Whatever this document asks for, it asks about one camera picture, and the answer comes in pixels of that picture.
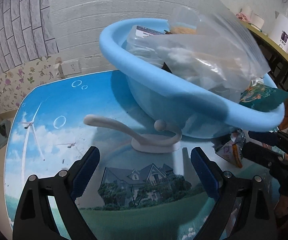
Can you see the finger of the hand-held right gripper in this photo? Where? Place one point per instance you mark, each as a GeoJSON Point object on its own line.
{"type": "Point", "coordinates": [279, 140]}
{"type": "Point", "coordinates": [261, 152]}

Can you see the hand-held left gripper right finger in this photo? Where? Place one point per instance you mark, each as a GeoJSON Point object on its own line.
{"type": "Point", "coordinates": [205, 172]}

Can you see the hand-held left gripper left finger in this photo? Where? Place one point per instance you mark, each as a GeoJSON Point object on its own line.
{"type": "Point", "coordinates": [86, 172]}

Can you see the small snack packet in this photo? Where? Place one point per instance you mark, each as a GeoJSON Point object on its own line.
{"type": "Point", "coordinates": [230, 150]}

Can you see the green printed packet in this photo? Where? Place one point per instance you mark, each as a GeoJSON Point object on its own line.
{"type": "Point", "coordinates": [261, 97]}

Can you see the white swan-shaped hook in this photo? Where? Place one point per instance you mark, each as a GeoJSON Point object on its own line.
{"type": "Point", "coordinates": [151, 145]}

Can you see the blue plastic basin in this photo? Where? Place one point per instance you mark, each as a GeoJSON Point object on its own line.
{"type": "Point", "coordinates": [159, 100]}

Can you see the clear bag of cotton swabs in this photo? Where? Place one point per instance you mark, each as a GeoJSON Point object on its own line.
{"type": "Point", "coordinates": [221, 55]}

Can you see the clear toothpick box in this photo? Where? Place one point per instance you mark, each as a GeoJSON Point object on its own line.
{"type": "Point", "coordinates": [184, 30]}

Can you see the clear dental floss box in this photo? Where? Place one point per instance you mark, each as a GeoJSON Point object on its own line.
{"type": "Point", "coordinates": [144, 33]}

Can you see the white electric kettle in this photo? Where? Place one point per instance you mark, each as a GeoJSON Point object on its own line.
{"type": "Point", "coordinates": [282, 32]}

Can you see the white paper cup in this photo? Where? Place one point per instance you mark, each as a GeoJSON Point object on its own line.
{"type": "Point", "coordinates": [257, 21]}
{"type": "Point", "coordinates": [247, 12]}

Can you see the small pink item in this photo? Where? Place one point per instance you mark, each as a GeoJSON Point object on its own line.
{"type": "Point", "coordinates": [241, 17]}

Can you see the side table with black frame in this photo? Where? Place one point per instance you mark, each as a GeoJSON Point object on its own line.
{"type": "Point", "coordinates": [271, 45]}

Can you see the white wall socket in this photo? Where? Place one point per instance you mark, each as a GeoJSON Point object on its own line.
{"type": "Point", "coordinates": [71, 67]}

